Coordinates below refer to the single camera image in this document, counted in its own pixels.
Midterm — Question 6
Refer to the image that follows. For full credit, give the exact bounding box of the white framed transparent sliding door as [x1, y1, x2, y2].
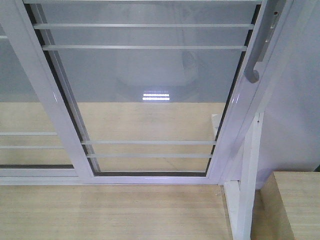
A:
[7, 0, 293, 186]

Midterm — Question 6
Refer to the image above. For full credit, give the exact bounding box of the grey door handle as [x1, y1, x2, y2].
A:
[244, 0, 286, 84]

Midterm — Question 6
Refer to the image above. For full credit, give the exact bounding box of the light wooden base board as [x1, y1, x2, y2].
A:
[0, 102, 232, 240]

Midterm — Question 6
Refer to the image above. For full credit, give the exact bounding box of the white back panel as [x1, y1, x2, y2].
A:
[256, 0, 320, 188]

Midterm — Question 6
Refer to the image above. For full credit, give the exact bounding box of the fixed white framed glass panel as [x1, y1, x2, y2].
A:
[0, 0, 86, 181]

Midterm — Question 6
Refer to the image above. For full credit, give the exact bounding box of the light wooden box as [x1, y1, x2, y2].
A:
[251, 171, 320, 240]

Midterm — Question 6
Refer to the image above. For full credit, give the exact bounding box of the white door jamb frame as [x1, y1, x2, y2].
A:
[217, 0, 320, 187]

